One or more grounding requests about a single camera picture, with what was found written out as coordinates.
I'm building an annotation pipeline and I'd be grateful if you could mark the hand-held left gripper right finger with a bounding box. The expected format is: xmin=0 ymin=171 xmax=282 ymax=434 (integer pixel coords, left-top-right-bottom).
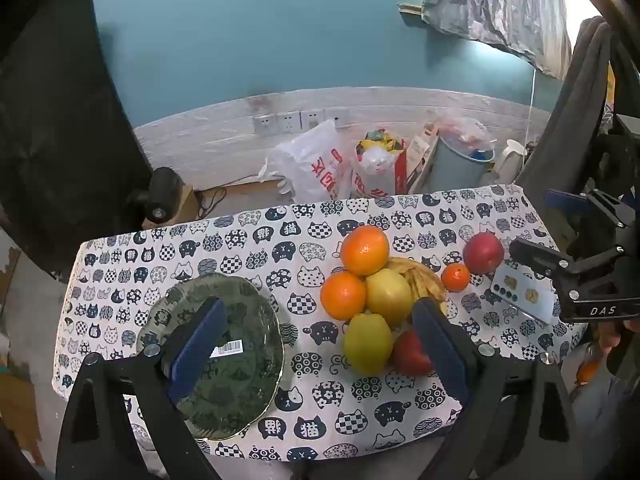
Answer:
xmin=412 ymin=297 xmax=577 ymax=480

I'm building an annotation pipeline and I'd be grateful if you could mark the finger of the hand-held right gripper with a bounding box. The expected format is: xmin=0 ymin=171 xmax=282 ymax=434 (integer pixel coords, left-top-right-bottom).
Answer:
xmin=509 ymin=238 xmax=588 ymax=283
xmin=545 ymin=188 xmax=632 ymax=231

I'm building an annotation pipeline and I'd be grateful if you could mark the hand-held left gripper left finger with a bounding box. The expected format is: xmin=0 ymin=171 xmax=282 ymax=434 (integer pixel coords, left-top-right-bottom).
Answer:
xmin=55 ymin=297 xmax=229 ymax=480

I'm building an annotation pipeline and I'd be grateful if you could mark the red apple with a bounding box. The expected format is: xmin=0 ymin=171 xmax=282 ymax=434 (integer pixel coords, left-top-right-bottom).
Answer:
xmin=463 ymin=231 xmax=505 ymax=276
xmin=391 ymin=330 xmax=436 ymax=377

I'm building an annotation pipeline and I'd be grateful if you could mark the green patterned plate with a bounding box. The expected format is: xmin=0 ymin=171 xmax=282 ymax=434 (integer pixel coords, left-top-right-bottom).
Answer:
xmin=137 ymin=274 xmax=286 ymax=441

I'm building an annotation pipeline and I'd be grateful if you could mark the small tangerine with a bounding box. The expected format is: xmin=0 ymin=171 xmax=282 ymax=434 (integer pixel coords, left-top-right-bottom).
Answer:
xmin=441 ymin=262 xmax=471 ymax=293

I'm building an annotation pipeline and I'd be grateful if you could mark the yellow lemon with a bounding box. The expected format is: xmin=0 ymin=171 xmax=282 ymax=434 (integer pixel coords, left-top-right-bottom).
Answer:
xmin=343 ymin=312 xmax=394 ymax=376

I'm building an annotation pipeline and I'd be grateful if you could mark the medium orange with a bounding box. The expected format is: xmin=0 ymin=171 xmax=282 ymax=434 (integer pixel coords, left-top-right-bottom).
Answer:
xmin=320 ymin=270 xmax=368 ymax=322

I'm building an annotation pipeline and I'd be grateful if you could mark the large orange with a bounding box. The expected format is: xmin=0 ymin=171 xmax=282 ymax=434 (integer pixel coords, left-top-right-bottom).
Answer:
xmin=340 ymin=225 xmax=391 ymax=277

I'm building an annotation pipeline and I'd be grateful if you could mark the person's right hand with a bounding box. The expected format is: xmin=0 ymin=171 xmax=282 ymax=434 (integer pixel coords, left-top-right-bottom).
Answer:
xmin=597 ymin=317 xmax=640 ymax=377

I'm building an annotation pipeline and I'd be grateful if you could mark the dark hanging cloth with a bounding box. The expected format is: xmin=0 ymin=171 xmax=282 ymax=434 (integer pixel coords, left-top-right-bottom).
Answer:
xmin=515 ymin=16 xmax=613 ymax=241

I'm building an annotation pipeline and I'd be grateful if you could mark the black metal stand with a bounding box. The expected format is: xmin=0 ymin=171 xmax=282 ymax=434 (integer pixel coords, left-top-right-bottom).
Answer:
xmin=595 ymin=25 xmax=640 ymax=241

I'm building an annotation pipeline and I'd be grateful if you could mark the cat print tablecloth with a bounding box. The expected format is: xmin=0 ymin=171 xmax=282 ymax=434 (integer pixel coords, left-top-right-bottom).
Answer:
xmin=51 ymin=183 xmax=588 ymax=462

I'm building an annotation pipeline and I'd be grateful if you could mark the grey blue trash bin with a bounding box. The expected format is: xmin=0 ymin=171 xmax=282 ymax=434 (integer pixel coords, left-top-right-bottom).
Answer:
xmin=424 ymin=132 xmax=496 ymax=192

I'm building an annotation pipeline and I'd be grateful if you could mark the clear plastic bin liner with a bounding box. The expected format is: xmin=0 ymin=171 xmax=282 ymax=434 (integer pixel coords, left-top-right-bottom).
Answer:
xmin=436 ymin=117 xmax=496 ymax=160

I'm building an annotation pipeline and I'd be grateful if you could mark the white and red cardboard box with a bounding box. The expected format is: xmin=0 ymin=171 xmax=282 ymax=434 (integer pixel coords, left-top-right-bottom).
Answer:
xmin=406 ymin=127 xmax=441 ymax=193

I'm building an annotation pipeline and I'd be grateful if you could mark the black round speaker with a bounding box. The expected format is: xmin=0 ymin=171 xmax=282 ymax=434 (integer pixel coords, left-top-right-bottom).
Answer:
xmin=127 ymin=166 xmax=183 ymax=224

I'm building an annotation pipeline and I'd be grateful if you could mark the silver curtain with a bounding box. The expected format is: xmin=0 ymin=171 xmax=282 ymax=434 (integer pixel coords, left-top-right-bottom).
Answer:
xmin=422 ymin=0 xmax=573 ymax=81

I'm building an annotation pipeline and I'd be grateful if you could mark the white plastic bag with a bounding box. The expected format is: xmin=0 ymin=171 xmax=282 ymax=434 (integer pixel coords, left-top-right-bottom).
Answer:
xmin=258 ymin=120 xmax=353 ymax=204

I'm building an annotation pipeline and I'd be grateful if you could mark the black cloth panel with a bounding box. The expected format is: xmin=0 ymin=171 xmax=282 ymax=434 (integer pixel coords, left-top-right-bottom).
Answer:
xmin=0 ymin=0 xmax=154 ymax=277

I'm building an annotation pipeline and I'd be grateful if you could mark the white cable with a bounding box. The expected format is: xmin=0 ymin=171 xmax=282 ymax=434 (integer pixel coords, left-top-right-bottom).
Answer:
xmin=527 ymin=67 xmax=537 ymax=143

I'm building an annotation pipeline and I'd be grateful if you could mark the black cable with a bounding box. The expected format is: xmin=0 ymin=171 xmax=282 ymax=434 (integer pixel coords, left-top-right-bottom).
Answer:
xmin=197 ymin=185 xmax=228 ymax=218

